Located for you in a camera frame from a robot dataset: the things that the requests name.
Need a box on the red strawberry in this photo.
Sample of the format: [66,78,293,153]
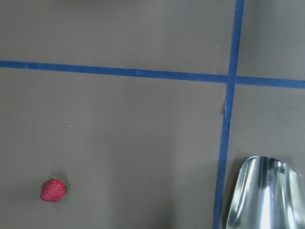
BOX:
[40,177,70,203]

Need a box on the steel ice scoop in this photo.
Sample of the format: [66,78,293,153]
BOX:
[226,156,305,229]

